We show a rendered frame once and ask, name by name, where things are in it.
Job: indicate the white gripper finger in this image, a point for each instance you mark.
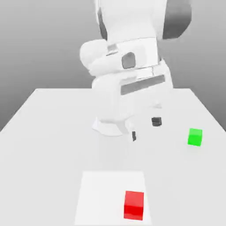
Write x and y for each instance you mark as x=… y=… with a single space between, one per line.
x=133 y=136
x=156 y=121

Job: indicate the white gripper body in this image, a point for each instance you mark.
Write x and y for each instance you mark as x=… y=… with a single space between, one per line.
x=141 y=98

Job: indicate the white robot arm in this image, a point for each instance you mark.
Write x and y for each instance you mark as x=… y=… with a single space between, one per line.
x=130 y=23

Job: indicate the small green cube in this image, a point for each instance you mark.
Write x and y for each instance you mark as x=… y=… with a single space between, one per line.
x=195 y=137

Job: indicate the small red cube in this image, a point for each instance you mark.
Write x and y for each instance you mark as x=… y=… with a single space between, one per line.
x=133 y=205

